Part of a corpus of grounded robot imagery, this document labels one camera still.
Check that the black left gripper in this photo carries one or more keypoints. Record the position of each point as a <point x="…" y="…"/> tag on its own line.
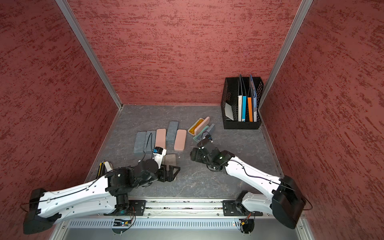
<point x="171" y="177"/>

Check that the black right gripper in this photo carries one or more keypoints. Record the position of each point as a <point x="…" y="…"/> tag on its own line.
<point x="196" y="155"/>

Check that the case with red lining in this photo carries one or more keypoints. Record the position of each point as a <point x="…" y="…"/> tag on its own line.
<point x="170" y="160"/>

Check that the pink case with tortoise sunglasses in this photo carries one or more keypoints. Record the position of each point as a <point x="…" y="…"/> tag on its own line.
<point x="161" y="138"/>

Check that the pink case with yellow glasses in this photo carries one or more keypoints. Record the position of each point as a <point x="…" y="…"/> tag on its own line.
<point x="198" y="126"/>

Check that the grey case with black glasses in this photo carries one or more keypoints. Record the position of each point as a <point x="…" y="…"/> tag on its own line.
<point x="150" y="141"/>

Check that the grey case with purple glasses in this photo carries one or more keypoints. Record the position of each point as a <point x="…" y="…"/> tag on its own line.
<point x="206" y="132"/>

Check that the case with clear yellow glasses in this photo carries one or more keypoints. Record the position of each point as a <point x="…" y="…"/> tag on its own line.
<point x="172" y="131"/>

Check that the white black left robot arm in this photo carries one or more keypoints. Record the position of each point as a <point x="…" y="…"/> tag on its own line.
<point x="108" y="195"/>

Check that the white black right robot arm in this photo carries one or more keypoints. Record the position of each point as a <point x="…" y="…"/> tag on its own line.
<point x="282" y="196"/>

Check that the small white box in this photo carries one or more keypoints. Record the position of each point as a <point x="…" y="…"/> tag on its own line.
<point x="108" y="166"/>

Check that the white book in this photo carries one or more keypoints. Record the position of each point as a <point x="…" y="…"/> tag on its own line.
<point x="239" y="98"/>

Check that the black mesh file holder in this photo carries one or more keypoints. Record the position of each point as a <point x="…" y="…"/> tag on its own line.
<point x="229" y="104"/>

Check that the cyan book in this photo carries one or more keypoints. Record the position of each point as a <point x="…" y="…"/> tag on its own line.
<point x="244" y="101"/>

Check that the yellow black utility knife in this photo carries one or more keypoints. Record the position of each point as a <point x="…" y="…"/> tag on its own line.
<point x="101" y="170"/>

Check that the orange book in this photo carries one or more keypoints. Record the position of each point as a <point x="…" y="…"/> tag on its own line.
<point x="250" y="105"/>

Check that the blue book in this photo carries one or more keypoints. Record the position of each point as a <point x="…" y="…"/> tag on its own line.
<point x="253" y="99"/>

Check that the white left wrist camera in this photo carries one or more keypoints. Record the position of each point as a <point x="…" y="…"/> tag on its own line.
<point x="158" y="155"/>

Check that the aluminium front rail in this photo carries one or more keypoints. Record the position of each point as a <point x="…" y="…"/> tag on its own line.
<point x="163" y="214"/>

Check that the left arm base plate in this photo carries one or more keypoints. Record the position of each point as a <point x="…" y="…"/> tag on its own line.
<point x="128" y="207"/>

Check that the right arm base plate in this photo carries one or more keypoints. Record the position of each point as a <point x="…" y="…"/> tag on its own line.
<point x="234" y="208"/>

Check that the aluminium corner post left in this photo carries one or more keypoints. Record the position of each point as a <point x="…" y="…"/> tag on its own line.
<point x="79" y="33"/>

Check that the aluminium corner post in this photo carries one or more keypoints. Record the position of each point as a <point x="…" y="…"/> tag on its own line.
<point x="79" y="33"/>
<point x="291" y="35"/>

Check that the aluminium corner post right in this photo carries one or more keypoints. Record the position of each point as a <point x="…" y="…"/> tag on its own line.
<point x="291" y="35"/>

